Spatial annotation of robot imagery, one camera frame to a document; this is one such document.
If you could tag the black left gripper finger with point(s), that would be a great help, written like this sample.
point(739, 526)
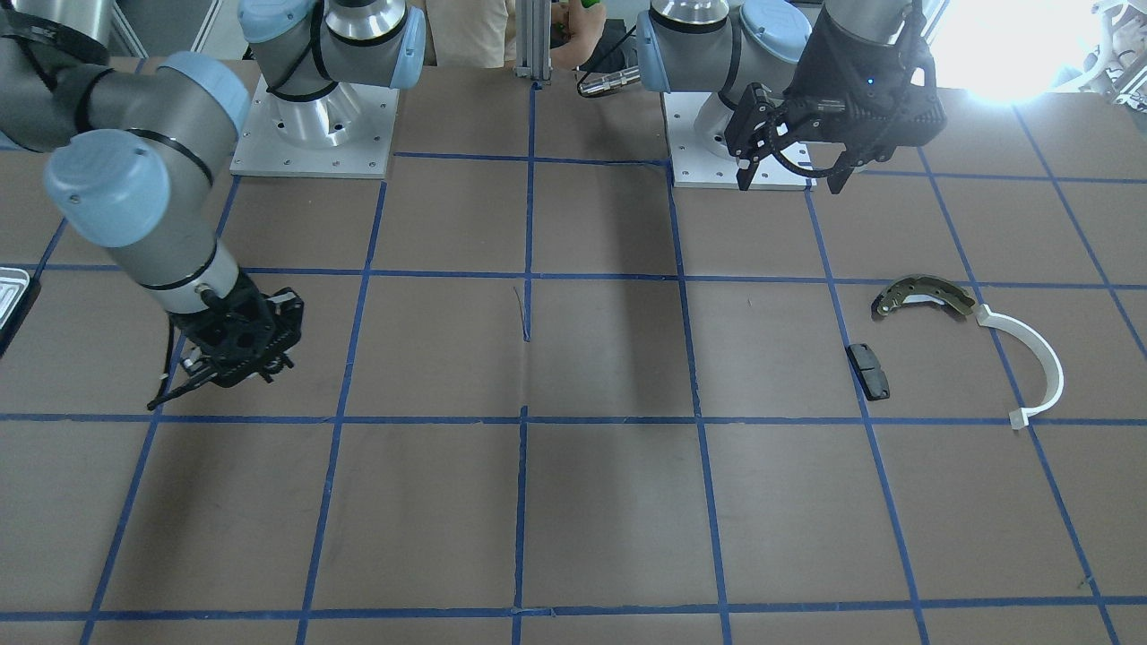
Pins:
point(841, 171)
point(746, 171)

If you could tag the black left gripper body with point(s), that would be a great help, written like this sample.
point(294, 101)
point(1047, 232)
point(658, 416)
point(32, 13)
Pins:
point(825, 64)

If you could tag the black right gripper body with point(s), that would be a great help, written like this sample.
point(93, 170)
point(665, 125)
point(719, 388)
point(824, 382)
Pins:
point(199, 369)

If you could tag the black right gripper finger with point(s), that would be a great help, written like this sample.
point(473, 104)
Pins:
point(198, 374)

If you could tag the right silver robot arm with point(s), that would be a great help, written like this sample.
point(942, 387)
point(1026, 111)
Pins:
point(131, 159)

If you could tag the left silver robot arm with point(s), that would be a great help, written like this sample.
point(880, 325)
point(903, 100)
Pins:
point(710, 47)

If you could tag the olive metal brake shoe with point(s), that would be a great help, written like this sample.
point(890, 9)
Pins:
point(923, 289)

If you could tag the silver cylindrical connector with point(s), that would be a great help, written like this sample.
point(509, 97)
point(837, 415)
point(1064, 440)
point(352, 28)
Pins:
point(609, 83)

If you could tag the dark grey brake pad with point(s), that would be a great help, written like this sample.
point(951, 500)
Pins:
point(869, 372)

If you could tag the seated person beige shirt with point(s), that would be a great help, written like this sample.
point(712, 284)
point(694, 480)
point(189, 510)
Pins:
point(483, 34)

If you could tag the aluminium frame post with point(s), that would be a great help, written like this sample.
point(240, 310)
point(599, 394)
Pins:
point(533, 41)

